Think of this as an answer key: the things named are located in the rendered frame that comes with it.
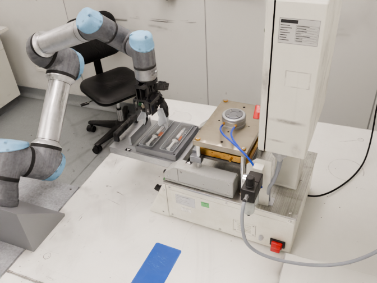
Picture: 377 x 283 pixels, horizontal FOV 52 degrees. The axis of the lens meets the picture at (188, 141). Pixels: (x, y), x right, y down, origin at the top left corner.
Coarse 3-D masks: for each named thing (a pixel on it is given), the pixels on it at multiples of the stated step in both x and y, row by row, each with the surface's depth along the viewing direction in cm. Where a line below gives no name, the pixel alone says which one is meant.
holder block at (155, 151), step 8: (152, 128) 149; (144, 136) 145; (168, 136) 144; (192, 136) 146; (136, 144) 141; (160, 144) 140; (184, 144) 140; (144, 152) 140; (152, 152) 138; (160, 152) 137; (176, 152) 136; (176, 160) 136
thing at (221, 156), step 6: (204, 150) 127; (210, 150) 126; (216, 150) 125; (252, 150) 124; (204, 156) 128; (210, 156) 127; (216, 156) 126; (222, 156) 125; (228, 156) 124; (234, 156) 123; (240, 156) 122; (252, 156) 126; (222, 162) 126; (228, 162) 125; (234, 162) 124; (240, 162) 123; (246, 162) 122
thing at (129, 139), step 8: (152, 120) 158; (128, 128) 155; (136, 128) 147; (144, 128) 151; (120, 136) 150; (128, 136) 143; (136, 136) 147; (112, 144) 146; (120, 144) 146; (128, 144) 146; (192, 144) 143; (112, 152) 147; (120, 152) 145; (128, 152) 143; (136, 152) 142; (184, 152) 140; (144, 160) 141; (152, 160) 139; (160, 160) 137; (168, 160) 137; (184, 160) 138
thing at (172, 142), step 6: (180, 126) 147; (186, 126) 147; (174, 132) 145; (180, 132) 144; (186, 132) 144; (168, 138) 142; (174, 138) 141; (180, 138) 141; (168, 144) 139; (174, 144) 138
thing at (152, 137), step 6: (156, 126) 148; (162, 126) 148; (168, 126) 148; (150, 132) 146; (156, 132) 145; (162, 132) 145; (144, 138) 143; (150, 138) 142; (156, 138) 142; (144, 144) 139; (150, 144) 139
